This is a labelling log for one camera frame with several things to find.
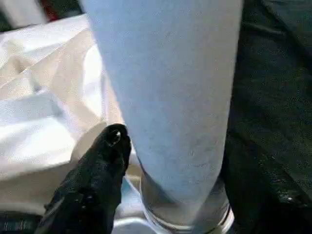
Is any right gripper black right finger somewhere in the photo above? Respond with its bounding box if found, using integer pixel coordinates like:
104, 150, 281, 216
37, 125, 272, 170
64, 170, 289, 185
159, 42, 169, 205
220, 136, 312, 234

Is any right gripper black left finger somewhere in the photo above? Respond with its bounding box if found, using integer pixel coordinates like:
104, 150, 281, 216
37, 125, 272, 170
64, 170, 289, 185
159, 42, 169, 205
36, 123, 133, 234

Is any white plastic table top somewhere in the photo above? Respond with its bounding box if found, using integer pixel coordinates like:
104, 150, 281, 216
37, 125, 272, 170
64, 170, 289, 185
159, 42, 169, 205
0, 13, 147, 234

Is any white plastic table leg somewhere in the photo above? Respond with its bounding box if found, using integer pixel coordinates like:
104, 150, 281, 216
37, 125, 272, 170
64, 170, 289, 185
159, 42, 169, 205
81, 0, 245, 234

